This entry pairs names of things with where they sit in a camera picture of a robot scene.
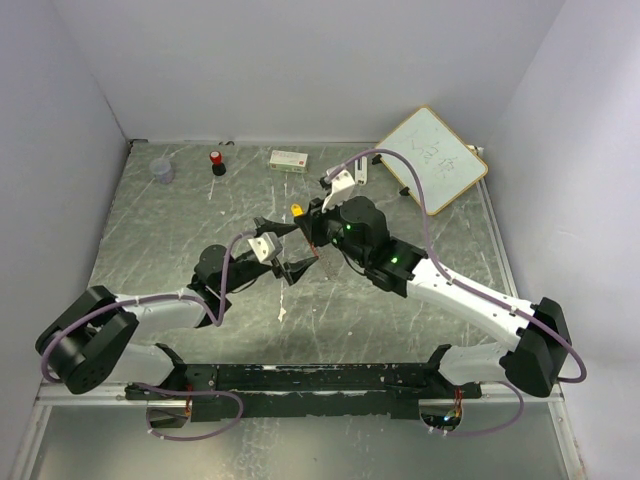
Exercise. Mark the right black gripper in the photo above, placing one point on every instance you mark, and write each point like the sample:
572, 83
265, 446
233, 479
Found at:
313, 219

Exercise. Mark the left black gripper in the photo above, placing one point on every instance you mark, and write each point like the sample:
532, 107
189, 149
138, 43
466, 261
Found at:
295, 269

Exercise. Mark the saw keychain with red handle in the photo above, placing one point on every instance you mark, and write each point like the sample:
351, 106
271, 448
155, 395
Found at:
324, 260

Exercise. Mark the yellow capped key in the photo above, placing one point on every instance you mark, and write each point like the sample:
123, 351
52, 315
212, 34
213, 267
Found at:
297, 210

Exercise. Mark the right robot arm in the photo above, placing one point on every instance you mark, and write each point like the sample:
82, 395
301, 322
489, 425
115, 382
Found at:
530, 340

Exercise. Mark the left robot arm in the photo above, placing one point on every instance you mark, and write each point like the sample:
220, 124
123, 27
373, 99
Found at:
96, 339

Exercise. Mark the white rectangular clip device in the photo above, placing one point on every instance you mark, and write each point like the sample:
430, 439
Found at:
361, 170

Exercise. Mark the white green cardboard box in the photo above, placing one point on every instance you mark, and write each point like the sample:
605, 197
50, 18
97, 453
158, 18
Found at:
287, 161

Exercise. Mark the red black stamp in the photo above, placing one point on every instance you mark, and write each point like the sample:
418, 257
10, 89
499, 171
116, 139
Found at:
217, 164

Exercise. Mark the clear plastic cup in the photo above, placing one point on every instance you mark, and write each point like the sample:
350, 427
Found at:
162, 170

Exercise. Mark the black base bar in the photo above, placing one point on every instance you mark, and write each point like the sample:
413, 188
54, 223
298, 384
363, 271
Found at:
292, 391

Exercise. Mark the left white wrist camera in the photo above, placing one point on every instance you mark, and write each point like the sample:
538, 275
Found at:
266, 247

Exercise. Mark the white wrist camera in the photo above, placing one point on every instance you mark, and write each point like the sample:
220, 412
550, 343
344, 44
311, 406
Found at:
341, 188
266, 247

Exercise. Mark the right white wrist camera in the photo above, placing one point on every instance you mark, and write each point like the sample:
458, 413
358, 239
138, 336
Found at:
341, 188

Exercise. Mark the small whiteboard with wooden frame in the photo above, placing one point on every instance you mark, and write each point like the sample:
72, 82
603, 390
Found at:
445, 167

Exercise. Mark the aluminium rail frame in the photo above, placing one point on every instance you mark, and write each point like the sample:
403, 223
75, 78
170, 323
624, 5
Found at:
91, 341

